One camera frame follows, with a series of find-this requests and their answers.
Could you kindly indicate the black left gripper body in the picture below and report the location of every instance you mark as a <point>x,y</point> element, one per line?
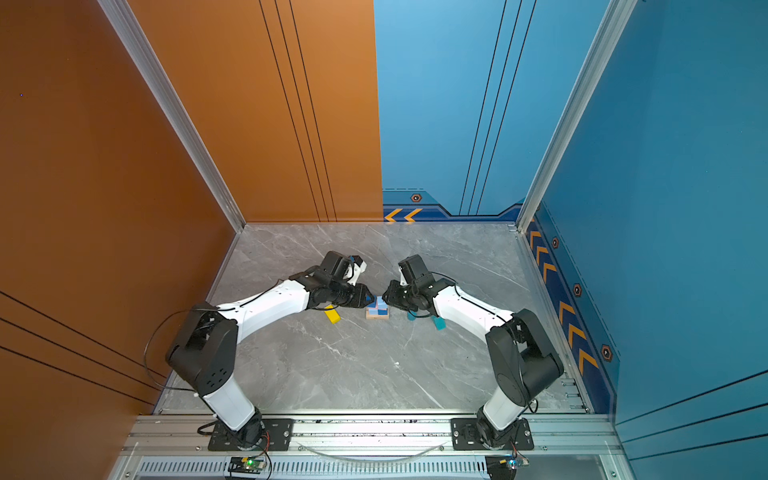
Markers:
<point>349,296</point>

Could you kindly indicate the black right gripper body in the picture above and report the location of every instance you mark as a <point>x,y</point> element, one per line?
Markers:
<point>403,296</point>

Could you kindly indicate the natural wood block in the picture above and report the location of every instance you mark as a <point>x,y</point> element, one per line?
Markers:
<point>374,317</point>

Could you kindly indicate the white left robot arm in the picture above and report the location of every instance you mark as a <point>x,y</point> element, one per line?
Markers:
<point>203,353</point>

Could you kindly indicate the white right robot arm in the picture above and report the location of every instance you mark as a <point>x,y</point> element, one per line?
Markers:
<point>523,358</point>

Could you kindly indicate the yellow wood block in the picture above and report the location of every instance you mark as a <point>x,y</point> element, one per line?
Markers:
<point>332,315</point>

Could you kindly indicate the teal wood block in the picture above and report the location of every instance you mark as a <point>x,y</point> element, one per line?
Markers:
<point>439,323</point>

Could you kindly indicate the right circuit board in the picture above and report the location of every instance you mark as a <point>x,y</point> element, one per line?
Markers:
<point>515,461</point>

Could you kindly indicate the circuit board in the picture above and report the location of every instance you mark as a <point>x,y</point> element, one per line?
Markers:
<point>248,466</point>
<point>515,461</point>

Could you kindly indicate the left circuit board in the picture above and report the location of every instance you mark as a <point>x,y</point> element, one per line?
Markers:
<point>248,466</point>

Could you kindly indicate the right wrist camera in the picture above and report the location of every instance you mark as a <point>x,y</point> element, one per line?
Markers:
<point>415,272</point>

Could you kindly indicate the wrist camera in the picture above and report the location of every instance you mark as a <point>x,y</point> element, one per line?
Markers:
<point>415,272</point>
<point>343,268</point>

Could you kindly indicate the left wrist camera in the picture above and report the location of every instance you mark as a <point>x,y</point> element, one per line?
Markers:
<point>343,268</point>

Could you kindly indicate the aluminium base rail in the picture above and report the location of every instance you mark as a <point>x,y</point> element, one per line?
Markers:
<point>375,445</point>

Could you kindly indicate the aluminium corner post right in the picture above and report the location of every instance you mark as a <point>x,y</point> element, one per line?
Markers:
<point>608,34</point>

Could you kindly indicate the aluminium corner post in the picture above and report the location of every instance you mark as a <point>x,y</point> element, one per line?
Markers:
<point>608,34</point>
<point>126,25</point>

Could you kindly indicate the aluminium corner post left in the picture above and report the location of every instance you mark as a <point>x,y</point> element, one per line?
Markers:
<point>126,25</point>

